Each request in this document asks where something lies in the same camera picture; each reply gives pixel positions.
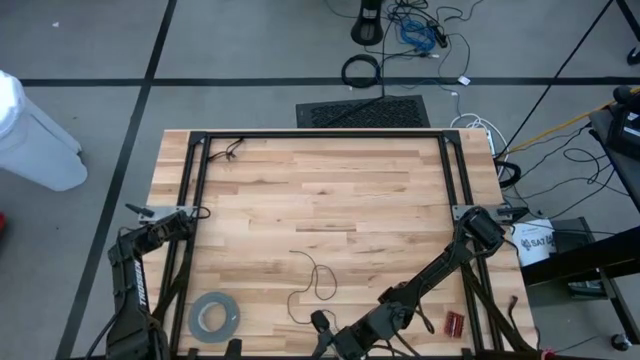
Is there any black aluminium table frame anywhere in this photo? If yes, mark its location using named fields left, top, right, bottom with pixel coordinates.
left=112, top=128, right=539, bottom=360

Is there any black floor grate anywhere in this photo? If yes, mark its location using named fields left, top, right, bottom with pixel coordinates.
left=295, top=94, right=432, bottom=129

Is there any black coiled cable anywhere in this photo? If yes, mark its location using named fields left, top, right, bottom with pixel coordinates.
left=340, top=53, right=383, bottom=90

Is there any white trash bin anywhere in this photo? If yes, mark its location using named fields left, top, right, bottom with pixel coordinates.
left=0, top=69, right=89, bottom=193

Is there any short black cable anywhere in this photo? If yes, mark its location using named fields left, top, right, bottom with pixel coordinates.
left=206, top=136, right=247, bottom=164

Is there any white paper sign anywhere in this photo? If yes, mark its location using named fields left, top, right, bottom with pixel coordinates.
left=510, top=218, right=558, bottom=268

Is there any black stand base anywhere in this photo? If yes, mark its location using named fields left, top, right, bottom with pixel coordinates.
left=349, top=0, right=386, bottom=47

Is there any white cable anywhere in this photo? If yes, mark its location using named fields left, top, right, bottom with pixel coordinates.
left=448, top=112, right=501, bottom=132

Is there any grey duct tape roll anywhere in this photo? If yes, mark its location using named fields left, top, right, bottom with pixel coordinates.
left=187, top=291, right=242, bottom=345

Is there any yellow cable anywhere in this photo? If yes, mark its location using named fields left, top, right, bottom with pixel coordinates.
left=497, top=85, right=640, bottom=157

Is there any black power adapter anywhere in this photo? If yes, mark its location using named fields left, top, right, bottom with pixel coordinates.
left=428, top=20, right=450, bottom=50

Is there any red screwdriver bit set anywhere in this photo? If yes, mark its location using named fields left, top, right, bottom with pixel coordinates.
left=443, top=310, right=466, bottom=340

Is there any white power strip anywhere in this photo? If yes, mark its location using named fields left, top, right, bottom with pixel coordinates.
left=480, top=125, right=500, bottom=157

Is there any thick black looped cable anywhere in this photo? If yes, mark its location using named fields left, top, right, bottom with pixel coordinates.
left=369, top=302, right=437, bottom=360

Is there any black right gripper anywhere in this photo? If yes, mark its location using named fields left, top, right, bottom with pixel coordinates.
left=309, top=308, right=367, bottom=360

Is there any thin black cord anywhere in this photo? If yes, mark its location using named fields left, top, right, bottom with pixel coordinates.
left=286, top=249, right=339, bottom=326

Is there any blue cable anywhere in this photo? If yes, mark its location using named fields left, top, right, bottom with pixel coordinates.
left=398, top=17, right=438, bottom=52

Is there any brown connector cable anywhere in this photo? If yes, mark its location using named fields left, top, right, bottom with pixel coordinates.
left=506, top=294, right=522, bottom=329

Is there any black equipment cart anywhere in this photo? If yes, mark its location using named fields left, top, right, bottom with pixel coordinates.
left=519, top=84, right=640, bottom=352

